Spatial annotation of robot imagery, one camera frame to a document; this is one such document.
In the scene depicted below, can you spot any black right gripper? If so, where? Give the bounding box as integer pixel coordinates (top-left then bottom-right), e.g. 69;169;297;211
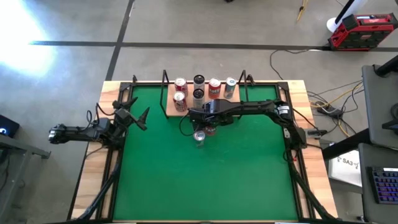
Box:
188;99;234;133

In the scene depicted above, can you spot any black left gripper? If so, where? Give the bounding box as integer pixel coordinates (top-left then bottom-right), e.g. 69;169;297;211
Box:
110;96;150;133

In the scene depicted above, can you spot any silver can blue tab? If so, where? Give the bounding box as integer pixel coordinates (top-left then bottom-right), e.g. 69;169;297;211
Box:
193;129;206;149

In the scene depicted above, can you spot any red white patterned can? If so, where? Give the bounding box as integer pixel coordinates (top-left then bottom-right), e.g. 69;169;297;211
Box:
172;90;188;113

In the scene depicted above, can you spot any red Fanta can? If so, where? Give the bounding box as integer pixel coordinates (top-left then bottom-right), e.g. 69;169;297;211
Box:
208;77;222;100

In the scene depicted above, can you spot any red can blue logo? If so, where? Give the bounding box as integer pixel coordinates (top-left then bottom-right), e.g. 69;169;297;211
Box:
174;77;189;94

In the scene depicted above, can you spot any wooden board platform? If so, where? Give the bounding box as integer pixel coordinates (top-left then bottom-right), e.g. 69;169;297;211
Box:
160;69;249;119

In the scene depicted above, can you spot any green felt mat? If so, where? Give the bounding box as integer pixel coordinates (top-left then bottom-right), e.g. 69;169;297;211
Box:
112;84;299;221

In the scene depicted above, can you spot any grey metal table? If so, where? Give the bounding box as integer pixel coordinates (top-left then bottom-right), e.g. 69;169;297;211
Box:
0;133;52;223

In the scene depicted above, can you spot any black power strip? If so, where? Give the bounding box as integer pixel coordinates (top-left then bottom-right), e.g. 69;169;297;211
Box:
315;101;343;118

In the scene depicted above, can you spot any black device with blue light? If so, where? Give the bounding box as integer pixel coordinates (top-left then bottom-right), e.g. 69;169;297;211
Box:
0;114;21;139

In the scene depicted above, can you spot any black desk leg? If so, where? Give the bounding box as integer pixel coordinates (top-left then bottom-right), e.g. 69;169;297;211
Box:
322;128;371;161

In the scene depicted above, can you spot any white printed box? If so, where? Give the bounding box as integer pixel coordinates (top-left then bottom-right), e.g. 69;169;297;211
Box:
328;149;363;187

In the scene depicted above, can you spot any yellow wooden stick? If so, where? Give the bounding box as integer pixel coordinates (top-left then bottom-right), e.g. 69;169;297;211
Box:
295;0;310;23

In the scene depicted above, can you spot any white stand with black stripe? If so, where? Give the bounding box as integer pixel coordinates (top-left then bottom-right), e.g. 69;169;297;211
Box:
326;0;369;33

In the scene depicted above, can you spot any grey desk top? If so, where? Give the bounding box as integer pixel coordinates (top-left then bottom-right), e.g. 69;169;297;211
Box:
357;142;398;224
361;63;398;149

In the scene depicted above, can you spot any red black toolbox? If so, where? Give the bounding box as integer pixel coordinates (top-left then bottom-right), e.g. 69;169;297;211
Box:
327;12;398;52

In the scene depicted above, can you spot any black backlit keyboard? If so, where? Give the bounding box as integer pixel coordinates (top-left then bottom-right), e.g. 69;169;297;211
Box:
368;166;398;205

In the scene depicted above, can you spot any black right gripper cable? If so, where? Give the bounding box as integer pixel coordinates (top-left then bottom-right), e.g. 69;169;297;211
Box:
179;112;195;137

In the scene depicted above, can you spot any black floor cable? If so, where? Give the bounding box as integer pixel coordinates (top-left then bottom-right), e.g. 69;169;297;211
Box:
269;49;330;81

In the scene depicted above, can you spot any black metal table frame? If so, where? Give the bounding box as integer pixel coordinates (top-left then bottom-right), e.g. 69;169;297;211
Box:
67;74;338;223

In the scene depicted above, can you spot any yellow cable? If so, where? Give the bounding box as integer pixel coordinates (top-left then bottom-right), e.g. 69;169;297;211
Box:
309;82;364;109

